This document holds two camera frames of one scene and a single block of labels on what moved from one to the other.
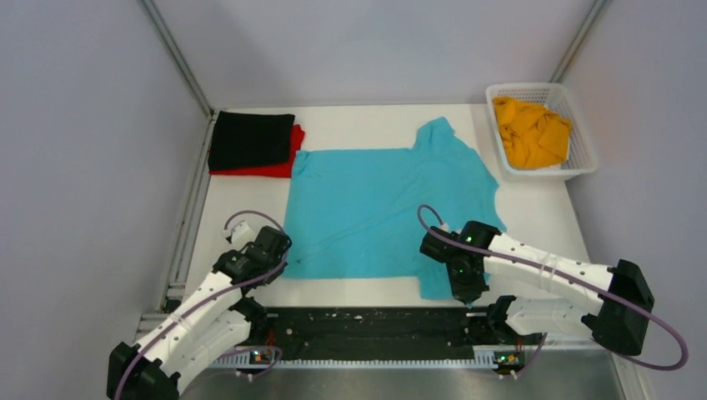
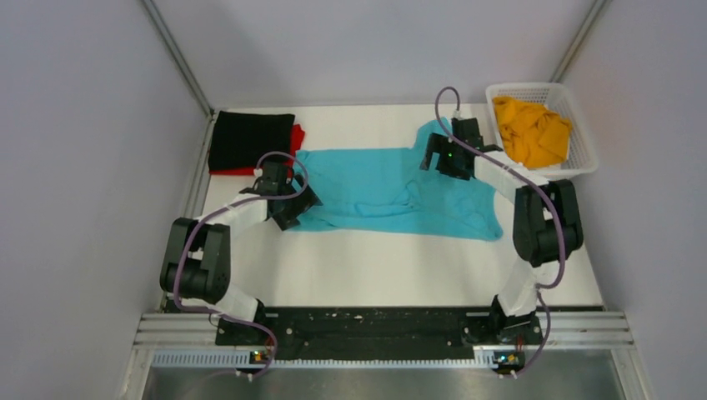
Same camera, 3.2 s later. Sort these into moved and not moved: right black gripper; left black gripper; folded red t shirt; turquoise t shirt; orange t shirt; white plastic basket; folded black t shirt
Moved: left black gripper; turquoise t shirt; right black gripper
Not moved: folded black t shirt; folded red t shirt; white plastic basket; orange t shirt
